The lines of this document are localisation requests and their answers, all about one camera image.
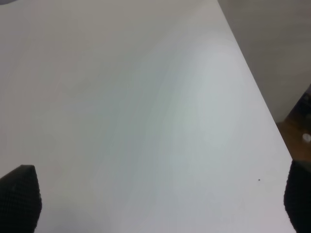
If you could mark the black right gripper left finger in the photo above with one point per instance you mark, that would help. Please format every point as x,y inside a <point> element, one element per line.
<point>20,200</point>

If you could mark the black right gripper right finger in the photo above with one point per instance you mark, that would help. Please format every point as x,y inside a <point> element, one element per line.
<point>297,196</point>

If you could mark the dark object beyond table edge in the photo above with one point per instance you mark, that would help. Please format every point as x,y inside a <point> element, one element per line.
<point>296,129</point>

